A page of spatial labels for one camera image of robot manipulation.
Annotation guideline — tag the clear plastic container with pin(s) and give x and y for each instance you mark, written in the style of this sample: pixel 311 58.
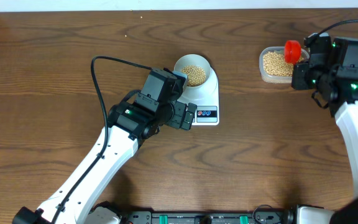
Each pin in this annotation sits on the clear plastic container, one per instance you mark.
pixel 270 78

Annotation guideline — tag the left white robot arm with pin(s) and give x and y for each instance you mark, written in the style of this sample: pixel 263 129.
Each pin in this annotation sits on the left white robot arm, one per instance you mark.
pixel 127 125

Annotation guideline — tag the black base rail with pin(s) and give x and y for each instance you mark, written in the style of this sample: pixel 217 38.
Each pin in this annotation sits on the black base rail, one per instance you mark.
pixel 264 216

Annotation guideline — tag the soybeans in container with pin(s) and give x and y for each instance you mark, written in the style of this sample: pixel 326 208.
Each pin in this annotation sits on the soybeans in container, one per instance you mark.
pixel 275 64

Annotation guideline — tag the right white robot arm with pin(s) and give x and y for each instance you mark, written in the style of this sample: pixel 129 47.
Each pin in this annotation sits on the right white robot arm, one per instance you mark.
pixel 331 71

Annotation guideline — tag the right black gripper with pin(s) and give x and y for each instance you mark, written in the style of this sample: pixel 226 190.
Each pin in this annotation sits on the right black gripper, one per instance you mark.
pixel 298 82

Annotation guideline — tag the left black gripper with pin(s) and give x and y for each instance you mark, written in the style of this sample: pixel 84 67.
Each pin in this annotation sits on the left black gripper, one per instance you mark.
pixel 176 119

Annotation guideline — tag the soybeans in bowl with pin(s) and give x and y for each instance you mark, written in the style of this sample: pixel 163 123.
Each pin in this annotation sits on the soybeans in bowl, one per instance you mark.
pixel 196 75

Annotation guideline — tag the grey round bowl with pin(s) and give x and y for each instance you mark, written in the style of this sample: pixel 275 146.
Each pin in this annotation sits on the grey round bowl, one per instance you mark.
pixel 193 59

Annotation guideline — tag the white digital kitchen scale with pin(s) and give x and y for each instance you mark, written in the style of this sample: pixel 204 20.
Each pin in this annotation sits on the white digital kitchen scale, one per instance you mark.
pixel 206 99

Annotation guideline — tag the red plastic scoop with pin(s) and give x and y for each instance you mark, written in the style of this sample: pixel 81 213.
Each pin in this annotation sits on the red plastic scoop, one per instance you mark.
pixel 292 51

